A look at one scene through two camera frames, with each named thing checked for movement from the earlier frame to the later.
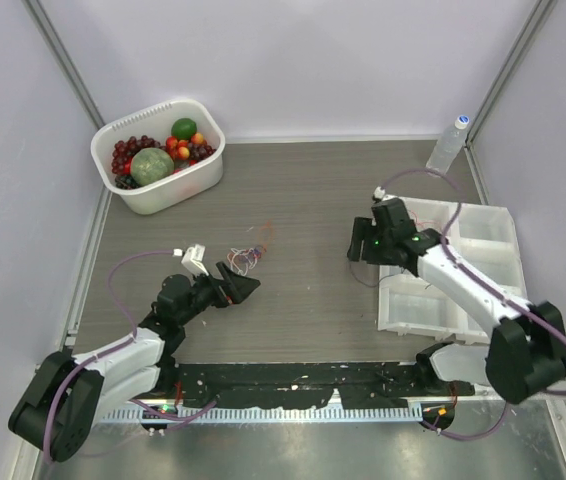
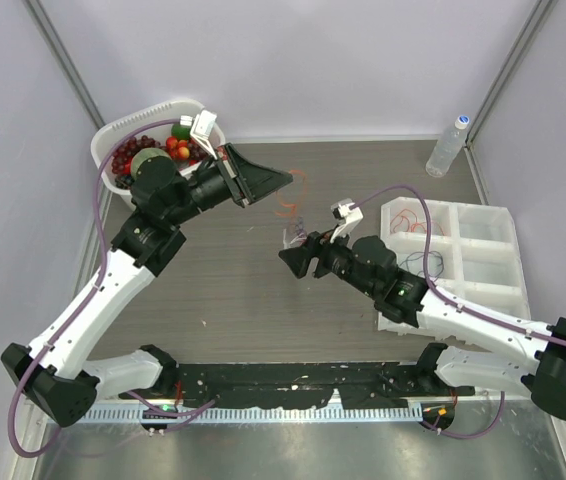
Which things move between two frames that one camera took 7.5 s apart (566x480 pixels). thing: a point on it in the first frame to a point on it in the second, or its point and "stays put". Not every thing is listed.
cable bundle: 242,260 to 300,230
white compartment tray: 486,241 stays put
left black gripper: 232,289 to 248,182
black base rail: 308,385 stays put
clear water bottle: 452,138 stays put
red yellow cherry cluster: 180,149 stays put
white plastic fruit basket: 156,123 stays put
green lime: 183,128 stays put
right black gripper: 365,228 to 298,257
